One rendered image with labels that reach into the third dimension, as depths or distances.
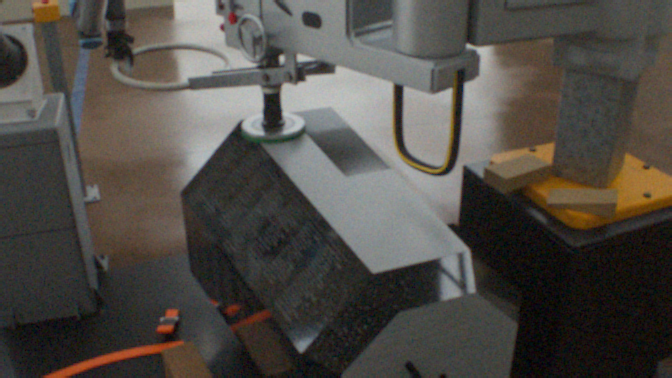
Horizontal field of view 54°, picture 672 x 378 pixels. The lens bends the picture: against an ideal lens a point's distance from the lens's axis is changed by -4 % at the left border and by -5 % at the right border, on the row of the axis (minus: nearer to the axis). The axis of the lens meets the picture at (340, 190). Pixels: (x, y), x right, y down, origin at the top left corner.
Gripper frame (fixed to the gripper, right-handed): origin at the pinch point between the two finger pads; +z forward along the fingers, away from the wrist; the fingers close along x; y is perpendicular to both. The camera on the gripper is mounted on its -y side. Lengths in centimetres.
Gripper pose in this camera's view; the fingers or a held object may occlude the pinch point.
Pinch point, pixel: (124, 73)
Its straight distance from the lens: 300.0
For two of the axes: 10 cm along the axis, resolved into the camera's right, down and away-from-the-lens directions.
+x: 9.6, 1.7, -2.2
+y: -2.8, 4.8, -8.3
